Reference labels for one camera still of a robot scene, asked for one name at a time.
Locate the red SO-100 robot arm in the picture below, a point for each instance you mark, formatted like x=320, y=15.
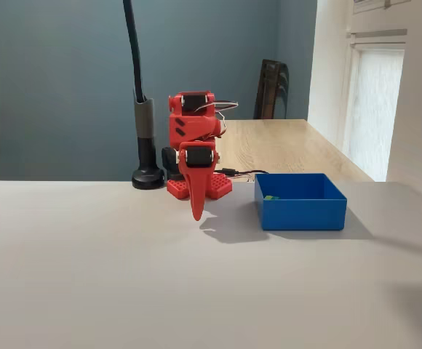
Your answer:
x=193, y=125

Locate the dark wooden frame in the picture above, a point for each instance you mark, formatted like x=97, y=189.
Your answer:
x=269, y=91

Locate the blue square tray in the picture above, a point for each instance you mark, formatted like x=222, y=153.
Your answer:
x=302, y=214

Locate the light wooden table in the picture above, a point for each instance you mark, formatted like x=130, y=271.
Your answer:
x=287, y=145

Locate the white window with blind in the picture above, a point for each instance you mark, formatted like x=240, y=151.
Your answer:
x=374, y=109

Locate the green lego brick stack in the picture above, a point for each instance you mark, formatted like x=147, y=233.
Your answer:
x=271, y=198

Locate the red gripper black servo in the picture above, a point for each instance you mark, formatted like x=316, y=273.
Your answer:
x=197, y=156

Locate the black round object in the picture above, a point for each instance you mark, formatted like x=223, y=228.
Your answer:
x=145, y=145

